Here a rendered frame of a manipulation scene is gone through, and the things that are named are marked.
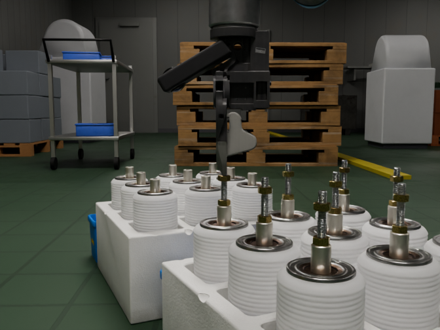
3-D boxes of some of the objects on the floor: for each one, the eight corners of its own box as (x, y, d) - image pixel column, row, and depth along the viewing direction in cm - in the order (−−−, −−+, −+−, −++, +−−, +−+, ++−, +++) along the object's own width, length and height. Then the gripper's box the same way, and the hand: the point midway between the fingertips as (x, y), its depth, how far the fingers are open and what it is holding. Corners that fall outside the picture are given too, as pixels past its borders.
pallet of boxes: (3, 148, 538) (-2, 57, 527) (63, 147, 541) (59, 57, 529) (-43, 156, 437) (-51, 45, 425) (31, 156, 439) (25, 45, 428)
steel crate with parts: (348, 132, 909) (349, 94, 901) (364, 135, 815) (366, 92, 806) (292, 132, 906) (293, 94, 897) (302, 135, 811) (303, 92, 803)
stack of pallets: (319, 155, 451) (321, 55, 440) (344, 166, 361) (348, 41, 350) (182, 155, 451) (181, 55, 440) (173, 166, 361) (171, 41, 350)
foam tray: (226, 249, 145) (226, 192, 143) (296, 294, 110) (297, 219, 108) (97, 266, 129) (95, 201, 127) (130, 325, 94) (128, 237, 92)
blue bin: (183, 242, 153) (182, 205, 152) (194, 251, 143) (194, 213, 142) (88, 253, 141) (86, 214, 139) (94, 264, 131) (93, 222, 129)
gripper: (272, 23, 64) (270, 179, 66) (265, 36, 75) (264, 169, 77) (208, 23, 64) (209, 179, 66) (211, 36, 75) (211, 169, 77)
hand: (220, 164), depth 72 cm, fingers open, 3 cm apart
